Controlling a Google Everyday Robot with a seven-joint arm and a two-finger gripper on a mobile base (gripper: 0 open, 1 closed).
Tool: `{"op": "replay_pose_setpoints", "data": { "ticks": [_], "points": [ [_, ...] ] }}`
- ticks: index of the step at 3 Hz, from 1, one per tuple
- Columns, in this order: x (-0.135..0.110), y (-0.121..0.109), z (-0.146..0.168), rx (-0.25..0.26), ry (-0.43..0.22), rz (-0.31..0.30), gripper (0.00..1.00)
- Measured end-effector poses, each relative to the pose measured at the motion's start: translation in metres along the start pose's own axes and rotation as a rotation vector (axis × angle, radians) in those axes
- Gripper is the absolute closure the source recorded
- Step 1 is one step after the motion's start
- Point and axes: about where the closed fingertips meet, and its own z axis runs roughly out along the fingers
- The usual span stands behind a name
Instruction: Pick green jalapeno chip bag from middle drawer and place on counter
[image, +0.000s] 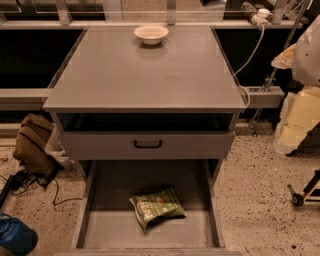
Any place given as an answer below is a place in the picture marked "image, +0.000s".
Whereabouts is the white power adapter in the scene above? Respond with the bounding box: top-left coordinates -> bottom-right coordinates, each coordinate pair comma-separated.
241,2 -> 269,30

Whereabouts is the closed grey upper drawer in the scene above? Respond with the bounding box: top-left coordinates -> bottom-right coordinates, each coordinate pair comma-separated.
60,131 -> 235,160

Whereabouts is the grey drawer cabinet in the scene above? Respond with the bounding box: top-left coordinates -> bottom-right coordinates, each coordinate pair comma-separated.
42,25 -> 248,256

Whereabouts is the white bowl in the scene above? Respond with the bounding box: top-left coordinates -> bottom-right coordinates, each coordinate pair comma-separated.
134,25 -> 169,45

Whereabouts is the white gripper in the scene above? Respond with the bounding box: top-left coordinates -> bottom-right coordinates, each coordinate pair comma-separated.
271,44 -> 320,154

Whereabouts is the brown backpack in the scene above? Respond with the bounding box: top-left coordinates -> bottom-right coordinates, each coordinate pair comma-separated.
13,114 -> 62,181

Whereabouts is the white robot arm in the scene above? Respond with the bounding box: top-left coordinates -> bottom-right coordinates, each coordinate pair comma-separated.
271,15 -> 320,154

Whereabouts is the black wheeled cart leg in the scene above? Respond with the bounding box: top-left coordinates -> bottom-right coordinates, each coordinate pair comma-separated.
288,170 -> 320,207

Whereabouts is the white cable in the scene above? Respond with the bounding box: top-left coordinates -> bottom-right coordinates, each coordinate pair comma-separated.
232,23 -> 266,109

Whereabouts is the blue water jug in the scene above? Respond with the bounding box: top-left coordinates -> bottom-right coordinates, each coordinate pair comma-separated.
0,213 -> 38,256

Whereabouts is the metal support pole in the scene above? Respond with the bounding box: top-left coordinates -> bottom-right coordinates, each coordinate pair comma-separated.
248,0 -> 311,136

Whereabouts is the black cable bundle on floor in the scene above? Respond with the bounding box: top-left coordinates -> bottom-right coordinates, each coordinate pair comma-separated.
0,169 -> 84,208

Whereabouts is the black drawer handle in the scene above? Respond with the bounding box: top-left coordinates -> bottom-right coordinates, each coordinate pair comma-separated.
133,140 -> 162,149

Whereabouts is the green jalapeno chip bag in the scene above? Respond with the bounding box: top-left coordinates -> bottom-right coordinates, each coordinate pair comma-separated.
129,187 -> 187,231

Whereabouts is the open grey lower drawer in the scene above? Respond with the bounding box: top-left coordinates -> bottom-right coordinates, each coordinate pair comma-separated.
55,160 -> 241,256

